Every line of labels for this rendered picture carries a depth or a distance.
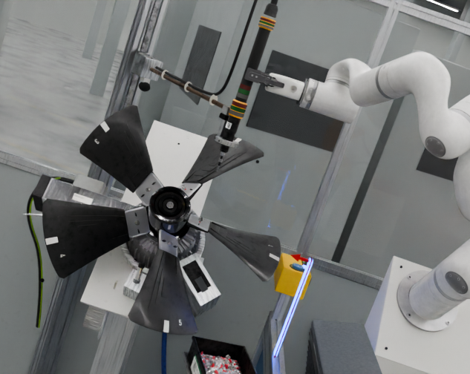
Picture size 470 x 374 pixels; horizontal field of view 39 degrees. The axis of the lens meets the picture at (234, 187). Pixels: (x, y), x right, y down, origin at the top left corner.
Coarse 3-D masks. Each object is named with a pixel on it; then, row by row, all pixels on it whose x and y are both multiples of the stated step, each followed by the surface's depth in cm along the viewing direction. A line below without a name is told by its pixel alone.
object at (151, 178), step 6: (150, 174) 196; (144, 180) 198; (150, 180) 197; (156, 180) 196; (144, 186) 198; (150, 186) 197; (156, 186) 196; (162, 186) 195; (138, 192) 199; (144, 192) 198; (150, 192) 197; (144, 198) 198; (144, 204) 199
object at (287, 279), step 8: (288, 256) 233; (280, 264) 229; (288, 264) 224; (280, 272) 223; (288, 272) 220; (296, 272) 220; (280, 280) 221; (288, 280) 221; (296, 280) 221; (280, 288) 221; (288, 288) 221; (296, 288) 221; (304, 288) 221
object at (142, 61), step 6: (138, 54) 235; (144, 54) 240; (138, 60) 235; (144, 60) 231; (150, 60) 232; (156, 60) 233; (132, 66) 238; (138, 66) 234; (144, 66) 231; (150, 66) 233; (132, 72) 237; (138, 72) 233; (144, 72) 232; (150, 72) 233; (150, 78) 234; (156, 78) 235
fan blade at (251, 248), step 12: (216, 228) 195; (228, 228) 200; (228, 240) 191; (240, 240) 194; (252, 240) 198; (264, 240) 201; (276, 240) 203; (240, 252) 189; (252, 252) 192; (264, 252) 195; (276, 252) 198; (252, 264) 188; (264, 264) 190; (276, 264) 193; (264, 276) 187
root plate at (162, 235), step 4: (160, 232) 188; (164, 232) 190; (160, 236) 188; (164, 236) 190; (168, 236) 192; (172, 236) 193; (160, 240) 187; (168, 240) 191; (172, 240) 193; (176, 240) 195; (160, 244) 187; (164, 244) 189; (172, 244) 193; (176, 244) 194; (160, 248) 186; (164, 248) 188; (168, 248) 190; (172, 248) 192; (176, 248) 194; (172, 252) 192; (176, 252) 193; (176, 256) 193
